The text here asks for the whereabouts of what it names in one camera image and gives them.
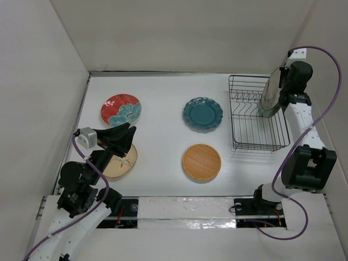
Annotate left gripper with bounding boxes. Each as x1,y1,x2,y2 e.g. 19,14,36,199
88,121,136,183

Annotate beige plate with bird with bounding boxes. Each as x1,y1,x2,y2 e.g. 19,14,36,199
103,144,138,178

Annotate cream plate with tree branches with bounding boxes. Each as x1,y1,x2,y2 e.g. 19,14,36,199
260,67,281,111

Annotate red plate with blue flower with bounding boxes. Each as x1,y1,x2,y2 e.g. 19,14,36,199
101,94,142,127

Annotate orange woven plate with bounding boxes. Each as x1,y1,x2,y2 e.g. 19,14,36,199
182,144,222,181

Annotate teal scalloped plate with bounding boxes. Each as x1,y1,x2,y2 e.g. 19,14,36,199
183,97,223,131

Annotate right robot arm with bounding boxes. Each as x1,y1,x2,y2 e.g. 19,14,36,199
229,61,337,216

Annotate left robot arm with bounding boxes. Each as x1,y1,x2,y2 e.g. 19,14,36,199
24,123,136,260

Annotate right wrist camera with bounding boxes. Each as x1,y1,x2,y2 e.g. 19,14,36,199
287,48,307,66

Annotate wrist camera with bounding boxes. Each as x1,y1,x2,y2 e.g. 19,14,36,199
287,48,307,66
77,127,97,150

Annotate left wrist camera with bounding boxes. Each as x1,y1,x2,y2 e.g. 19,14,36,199
77,127,97,150

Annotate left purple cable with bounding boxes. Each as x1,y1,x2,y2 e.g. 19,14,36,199
21,133,110,261

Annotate purple cable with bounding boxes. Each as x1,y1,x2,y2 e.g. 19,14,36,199
254,46,343,240
21,133,110,261

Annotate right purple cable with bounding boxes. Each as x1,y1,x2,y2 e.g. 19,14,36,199
254,46,343,240

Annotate black wire dish rack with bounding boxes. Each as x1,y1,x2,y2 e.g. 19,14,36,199
228,75,290,152

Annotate white foam front rail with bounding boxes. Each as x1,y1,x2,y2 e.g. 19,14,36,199
36,194,334,237

